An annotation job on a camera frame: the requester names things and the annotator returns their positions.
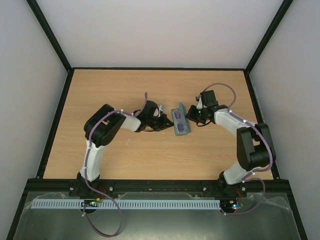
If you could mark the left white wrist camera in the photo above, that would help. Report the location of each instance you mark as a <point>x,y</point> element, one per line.
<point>159,110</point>

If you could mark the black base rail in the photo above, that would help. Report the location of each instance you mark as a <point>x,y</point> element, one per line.
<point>114,188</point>

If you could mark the light blue slotted cable duct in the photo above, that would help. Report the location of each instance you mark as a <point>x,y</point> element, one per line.
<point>127,204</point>

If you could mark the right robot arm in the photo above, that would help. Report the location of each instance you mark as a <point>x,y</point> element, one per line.
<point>254,145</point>

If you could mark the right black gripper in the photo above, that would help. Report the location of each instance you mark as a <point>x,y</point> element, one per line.
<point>195,116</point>

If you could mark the grey glasses case green lining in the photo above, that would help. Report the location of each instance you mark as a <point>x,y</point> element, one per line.
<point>182,110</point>

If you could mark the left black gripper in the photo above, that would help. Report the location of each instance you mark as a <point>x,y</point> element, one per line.
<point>164,124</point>

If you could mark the pink sunglasses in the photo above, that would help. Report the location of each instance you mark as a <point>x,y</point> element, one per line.
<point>179,123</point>

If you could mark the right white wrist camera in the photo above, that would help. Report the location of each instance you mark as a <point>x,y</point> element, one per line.
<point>199,102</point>

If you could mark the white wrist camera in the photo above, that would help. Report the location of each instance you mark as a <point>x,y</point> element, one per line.
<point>159,110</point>
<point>199,102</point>

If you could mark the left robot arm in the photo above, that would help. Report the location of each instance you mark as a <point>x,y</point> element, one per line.
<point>101,129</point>

